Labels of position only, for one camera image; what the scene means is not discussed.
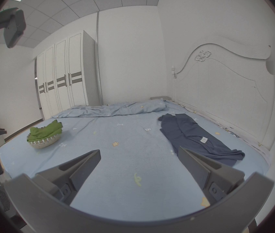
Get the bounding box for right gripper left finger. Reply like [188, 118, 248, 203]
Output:
[33, 150, 101, 206]

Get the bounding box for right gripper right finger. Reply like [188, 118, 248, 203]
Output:
[177, 146, 245, 207]

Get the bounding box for green shorts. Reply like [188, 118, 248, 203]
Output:
[26, 120, 63, 142]

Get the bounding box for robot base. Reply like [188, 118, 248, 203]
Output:
[0, 176, 29, 231]

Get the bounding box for round woven basket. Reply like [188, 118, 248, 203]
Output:
[27, 133, 63, 150]

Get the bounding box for dark blue T-shirt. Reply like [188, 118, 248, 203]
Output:
[158, 113, 246, 167]

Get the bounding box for pale blue quilt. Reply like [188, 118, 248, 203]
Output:
[51, 100, 170, 118]

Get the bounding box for white wardrobe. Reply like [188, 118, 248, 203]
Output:
[35, 30, 97, 121]

